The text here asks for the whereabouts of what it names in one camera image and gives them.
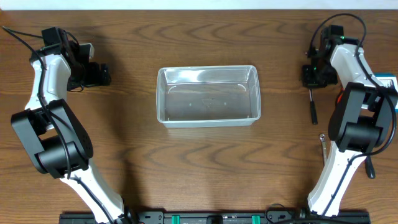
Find small steel claw hammer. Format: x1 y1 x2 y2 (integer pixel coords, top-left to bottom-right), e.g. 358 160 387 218
309 89 318 125

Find clear plastic container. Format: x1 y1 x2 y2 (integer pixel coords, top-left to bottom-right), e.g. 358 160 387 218
156 65 261 128

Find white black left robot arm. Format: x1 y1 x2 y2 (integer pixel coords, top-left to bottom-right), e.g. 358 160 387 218
11 41 136 223

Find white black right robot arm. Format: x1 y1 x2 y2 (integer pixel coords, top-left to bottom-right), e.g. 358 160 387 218
302 34 397 217

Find blue white screwdriver box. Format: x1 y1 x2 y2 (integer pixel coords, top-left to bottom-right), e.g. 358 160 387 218
373 73 397 113

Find silver combination wrench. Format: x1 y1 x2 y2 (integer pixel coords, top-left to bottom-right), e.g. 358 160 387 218
319 134 327 165

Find black yellow screwdriver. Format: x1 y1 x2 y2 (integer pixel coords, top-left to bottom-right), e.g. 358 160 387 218
364 156 376 179

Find red handled pliers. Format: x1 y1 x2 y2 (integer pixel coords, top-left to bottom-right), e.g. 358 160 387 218
335 89 344 106

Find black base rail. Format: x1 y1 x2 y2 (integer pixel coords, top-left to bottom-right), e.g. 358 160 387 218
58 210 371 224

